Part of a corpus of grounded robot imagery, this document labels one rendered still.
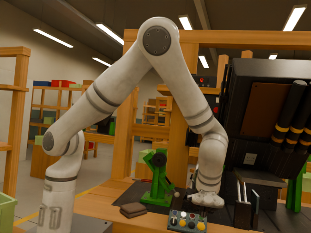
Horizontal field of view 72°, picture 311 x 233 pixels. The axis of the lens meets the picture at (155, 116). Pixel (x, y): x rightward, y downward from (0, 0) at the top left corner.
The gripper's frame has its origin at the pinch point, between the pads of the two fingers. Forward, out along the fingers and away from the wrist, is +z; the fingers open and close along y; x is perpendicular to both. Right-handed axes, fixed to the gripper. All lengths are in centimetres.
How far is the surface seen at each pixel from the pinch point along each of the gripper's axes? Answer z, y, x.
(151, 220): 14.2, 19.8, -1.4
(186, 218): 10.0, 5.6, -2.4
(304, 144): -16.1, -35.0, -24.4
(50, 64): 215, 600, -673
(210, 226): 16.7, -4.2, -4.9
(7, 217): 4, 71, 14
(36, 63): 188, 610, -616
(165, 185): 18.4, 17.8, -23.5
